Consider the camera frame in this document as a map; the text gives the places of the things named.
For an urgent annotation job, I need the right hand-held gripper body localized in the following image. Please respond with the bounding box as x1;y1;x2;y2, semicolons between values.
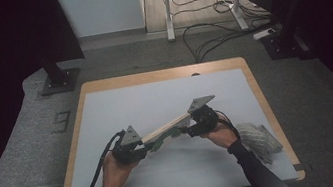
185;94;221;138

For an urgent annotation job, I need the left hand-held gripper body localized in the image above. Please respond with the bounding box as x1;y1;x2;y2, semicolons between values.
107;123;148;167

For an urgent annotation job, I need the white caterpillar picture book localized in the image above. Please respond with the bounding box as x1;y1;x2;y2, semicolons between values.
137;111;197;155

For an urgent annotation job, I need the grey striped fluffy towel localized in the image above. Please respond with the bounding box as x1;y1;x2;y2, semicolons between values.
234;116;285;169

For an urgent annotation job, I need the person's right hand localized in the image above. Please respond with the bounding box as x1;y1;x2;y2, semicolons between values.
198;119;242;152

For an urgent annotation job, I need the person's left hand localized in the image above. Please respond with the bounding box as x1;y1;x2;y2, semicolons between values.
97;148;143;187

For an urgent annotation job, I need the wooden table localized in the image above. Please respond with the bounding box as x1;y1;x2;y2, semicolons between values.
39;49;307;187

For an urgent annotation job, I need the grey floor socket plate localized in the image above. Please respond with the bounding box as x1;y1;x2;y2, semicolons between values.
50;110;74;135

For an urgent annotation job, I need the black stand with square base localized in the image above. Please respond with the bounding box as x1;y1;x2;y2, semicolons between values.
34;46;85;97
254;0;319;67

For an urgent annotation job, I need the white power strip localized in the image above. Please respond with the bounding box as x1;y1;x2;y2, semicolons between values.
252;27;278;41

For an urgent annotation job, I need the black tape piece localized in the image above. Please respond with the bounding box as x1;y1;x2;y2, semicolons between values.
292;161;312;173

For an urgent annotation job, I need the white partition board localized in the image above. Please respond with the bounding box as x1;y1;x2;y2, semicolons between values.
55;0;149;42

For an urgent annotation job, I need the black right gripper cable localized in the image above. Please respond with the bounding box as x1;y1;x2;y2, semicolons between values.
214;107;243;144

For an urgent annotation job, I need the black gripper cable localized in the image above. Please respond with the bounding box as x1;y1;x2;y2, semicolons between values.
62;129;135;187
214;107;243;144

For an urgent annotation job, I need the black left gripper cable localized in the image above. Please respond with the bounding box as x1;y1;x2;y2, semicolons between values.
62;129;135;187

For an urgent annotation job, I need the black floor cable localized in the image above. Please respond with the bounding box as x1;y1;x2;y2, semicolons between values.
180;11;282;66

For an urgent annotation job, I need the bundle of black cables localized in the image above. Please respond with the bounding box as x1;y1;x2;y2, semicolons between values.
169;0;273;35

